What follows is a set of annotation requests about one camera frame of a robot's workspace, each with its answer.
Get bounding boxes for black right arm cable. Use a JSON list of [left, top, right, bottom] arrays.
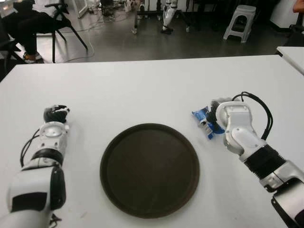
[[232, 91, 274, 140]]

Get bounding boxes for grey plastic stool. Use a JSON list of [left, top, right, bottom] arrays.
[[223, 4, 257, 43]]

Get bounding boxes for white humanoid robot leg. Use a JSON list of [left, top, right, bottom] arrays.
[[161, 0, 179, 34]]

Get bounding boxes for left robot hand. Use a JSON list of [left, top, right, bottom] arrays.
[[43, 104, 71, 124]]

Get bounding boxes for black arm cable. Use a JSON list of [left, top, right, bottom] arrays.
[[232, 91, 274, 140], [20, 128, 61, 226]]

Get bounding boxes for black chair frame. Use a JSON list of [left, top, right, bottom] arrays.
[[0, 22, 26, 80]]

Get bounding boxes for white floor cable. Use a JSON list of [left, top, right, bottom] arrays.
[[65, 14, 129, 63]]

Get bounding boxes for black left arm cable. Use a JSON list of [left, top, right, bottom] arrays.
[[20, 128, 61, 226]]

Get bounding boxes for seated person black trousers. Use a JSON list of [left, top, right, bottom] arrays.
[[0, 0, 54, 64]]

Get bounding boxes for black office chair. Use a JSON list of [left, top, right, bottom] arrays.
[[284, 23, 304, 47]]

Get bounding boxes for black wheeled frame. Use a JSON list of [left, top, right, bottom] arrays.
[[132, 0, 192, 34]]

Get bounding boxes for black folding chair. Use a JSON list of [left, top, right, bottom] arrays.
[[35, 0, 89, 63]]

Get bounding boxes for person in white shirt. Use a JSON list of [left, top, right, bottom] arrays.
[[292, 0, 304, 13]]

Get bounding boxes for blue Oreo cookie packet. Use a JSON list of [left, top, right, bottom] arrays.
[[191, 107, 225, 141]]

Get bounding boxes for round dark brown tray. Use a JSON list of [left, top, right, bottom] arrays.
[[100, 123, 201, 219]]

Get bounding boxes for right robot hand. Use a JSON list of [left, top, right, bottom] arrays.
[[199, 96, 235, 129]]

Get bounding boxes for white side table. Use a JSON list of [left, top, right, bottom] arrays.
[[276, 46, 304, 76]]

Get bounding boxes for white leaning frame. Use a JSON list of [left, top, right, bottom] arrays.
[[72, 0, 90, 19]]

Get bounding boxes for tangled floor cables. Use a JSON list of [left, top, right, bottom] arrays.
[[101, 2, 129, 23]]

